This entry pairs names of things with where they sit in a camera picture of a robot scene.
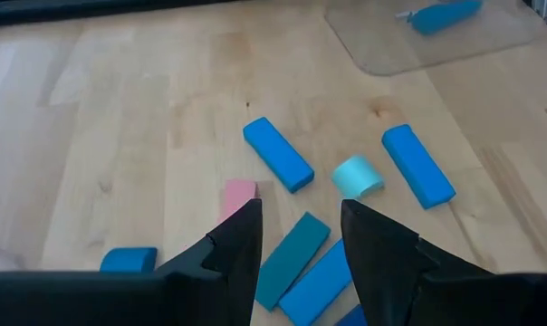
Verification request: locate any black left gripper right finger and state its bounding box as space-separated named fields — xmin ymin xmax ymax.
xmin=340 ymin=198 xmax=547 ymax=326

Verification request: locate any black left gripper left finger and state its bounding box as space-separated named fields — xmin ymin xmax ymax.
xmin=0 ymin=197 xmax=264 ymax=326

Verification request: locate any blue long block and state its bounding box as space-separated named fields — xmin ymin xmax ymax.
xmin=380 ymin=123 xmax=457 ymax=211
xmin=334 ymin=303 xmax=369 ymax=326
xmin=278 ymin=238 xmax=354 ymax=326
xmin=242 ymin=116 xmax=316 ymax=195
xmin=408 ymin=0 xmax=485 ymax=37

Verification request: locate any teal long block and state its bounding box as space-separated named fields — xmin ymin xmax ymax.
xmin=254 ymin=211 xmax=332 ymax=312

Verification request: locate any pink long block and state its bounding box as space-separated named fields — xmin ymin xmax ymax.
xmin=217 ymin=177 xmax=260 ymax=224

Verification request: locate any light cyan half-cylinder block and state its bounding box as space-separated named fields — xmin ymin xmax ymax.
xmin=331 ymin=154 xmax=386 ymax=201

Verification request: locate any blue half-cylinder block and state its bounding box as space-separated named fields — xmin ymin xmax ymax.
xmin=99 ymin=245 xmax=158 ymax=274

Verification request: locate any clear plastic bin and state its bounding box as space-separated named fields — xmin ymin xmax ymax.
xmin=323 ymin=0 xmax=547 ymax=77

